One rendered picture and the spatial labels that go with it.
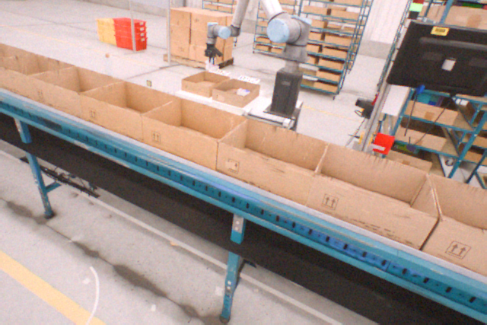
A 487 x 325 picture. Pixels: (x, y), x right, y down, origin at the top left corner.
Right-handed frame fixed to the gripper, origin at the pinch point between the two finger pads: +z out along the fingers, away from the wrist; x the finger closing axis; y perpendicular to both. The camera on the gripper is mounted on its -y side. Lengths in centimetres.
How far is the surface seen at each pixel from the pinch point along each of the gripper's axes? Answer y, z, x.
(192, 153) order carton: -73, -3, 131
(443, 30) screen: -152, -61, 55
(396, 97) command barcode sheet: -147, -23, 40
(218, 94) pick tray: -25.1, 12.1, 28.5
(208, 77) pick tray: 9.9, 14.3, -9.6
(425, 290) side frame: -168, 10, 136
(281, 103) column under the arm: -75, 9, 18
